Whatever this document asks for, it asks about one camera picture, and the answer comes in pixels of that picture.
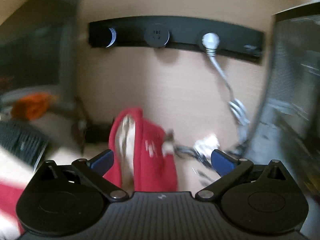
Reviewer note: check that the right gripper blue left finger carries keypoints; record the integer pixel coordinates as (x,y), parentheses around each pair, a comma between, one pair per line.
(92,172)

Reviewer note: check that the crumpled white paper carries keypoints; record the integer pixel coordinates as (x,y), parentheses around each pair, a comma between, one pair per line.
(206,145)

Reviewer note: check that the red hooded sweater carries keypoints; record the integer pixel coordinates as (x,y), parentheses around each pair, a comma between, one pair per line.
(58,204)

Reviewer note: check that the black desk socket strip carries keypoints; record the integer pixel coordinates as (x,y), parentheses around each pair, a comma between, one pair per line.
(177,32)

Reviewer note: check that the orange object behind monitor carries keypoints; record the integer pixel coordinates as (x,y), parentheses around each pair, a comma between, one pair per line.
(32,107)

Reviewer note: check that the black keyboard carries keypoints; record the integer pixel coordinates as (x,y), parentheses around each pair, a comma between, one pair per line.
(24,141)

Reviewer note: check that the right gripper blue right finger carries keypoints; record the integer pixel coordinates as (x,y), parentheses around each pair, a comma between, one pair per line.
(230,171)

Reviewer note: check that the large black monitor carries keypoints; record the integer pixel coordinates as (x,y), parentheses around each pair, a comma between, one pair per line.
(38,52)

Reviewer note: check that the black computer case glass panel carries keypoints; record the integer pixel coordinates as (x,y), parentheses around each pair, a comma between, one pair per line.
(287,124)

